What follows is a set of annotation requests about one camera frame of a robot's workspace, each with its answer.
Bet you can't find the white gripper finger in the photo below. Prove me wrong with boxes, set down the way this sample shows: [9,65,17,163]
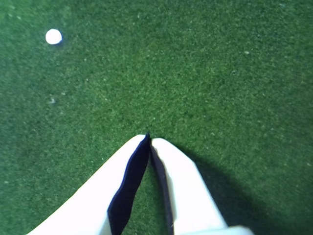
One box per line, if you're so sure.
[25,132,150,235]
[149,138,255,235]

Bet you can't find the small white ball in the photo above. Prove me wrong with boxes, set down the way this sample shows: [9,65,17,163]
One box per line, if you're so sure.
[45,28,63,46]

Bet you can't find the long green putting mat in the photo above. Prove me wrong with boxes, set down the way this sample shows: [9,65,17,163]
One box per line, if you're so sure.
[0,0,313,235]

